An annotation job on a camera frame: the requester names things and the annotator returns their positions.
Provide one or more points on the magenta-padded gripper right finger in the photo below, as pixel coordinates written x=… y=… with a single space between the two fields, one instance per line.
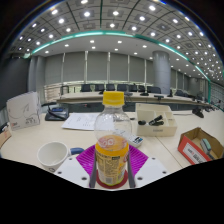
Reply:
x=151 y=170

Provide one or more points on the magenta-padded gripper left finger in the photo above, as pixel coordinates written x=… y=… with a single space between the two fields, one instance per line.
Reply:
x=73 y=170

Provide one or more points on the yellow-capped orange drink bottle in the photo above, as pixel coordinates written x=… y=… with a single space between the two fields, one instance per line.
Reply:
x=111 y=160

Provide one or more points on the beige desk organizer tray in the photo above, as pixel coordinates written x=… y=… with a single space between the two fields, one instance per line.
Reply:
x=156 y=130

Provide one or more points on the red-sided open cardboard box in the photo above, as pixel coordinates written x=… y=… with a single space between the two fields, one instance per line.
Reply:
x=190 y=150

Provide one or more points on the white printed paper sheet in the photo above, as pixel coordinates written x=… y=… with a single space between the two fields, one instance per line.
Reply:
x=80 y=121

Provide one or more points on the black desk phone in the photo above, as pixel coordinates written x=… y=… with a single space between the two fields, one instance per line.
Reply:
x=56 y=114

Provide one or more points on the small grey-green tool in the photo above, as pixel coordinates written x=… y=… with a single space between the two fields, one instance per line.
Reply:
x=205 y=146

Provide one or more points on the black desk microphone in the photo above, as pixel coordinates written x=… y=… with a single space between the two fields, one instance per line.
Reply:
x=198 y=112

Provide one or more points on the white copy paper box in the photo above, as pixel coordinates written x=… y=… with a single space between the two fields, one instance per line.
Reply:
x=23 y=111

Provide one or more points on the row of black office chairs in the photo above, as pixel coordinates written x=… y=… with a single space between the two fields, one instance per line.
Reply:
x=116 y=87

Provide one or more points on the group of ceiling lights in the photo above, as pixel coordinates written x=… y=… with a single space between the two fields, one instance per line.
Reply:
x=115 y=13

